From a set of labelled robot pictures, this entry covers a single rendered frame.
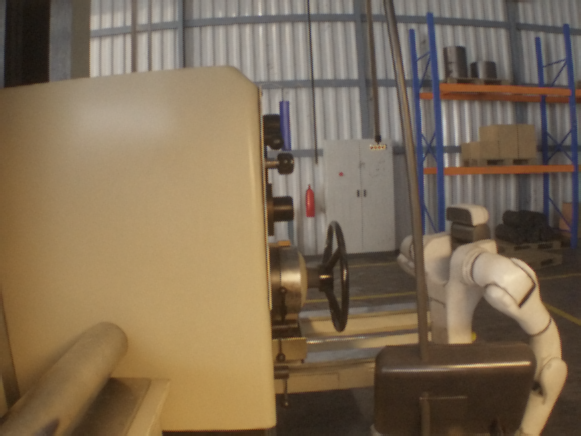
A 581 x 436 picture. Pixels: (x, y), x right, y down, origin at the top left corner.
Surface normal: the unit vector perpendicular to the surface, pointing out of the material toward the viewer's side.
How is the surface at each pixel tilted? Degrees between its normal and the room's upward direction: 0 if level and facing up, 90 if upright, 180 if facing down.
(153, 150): 90
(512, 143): 90
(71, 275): 90
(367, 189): 90
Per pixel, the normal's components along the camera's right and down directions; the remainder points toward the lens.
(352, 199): 0.04, 0.08
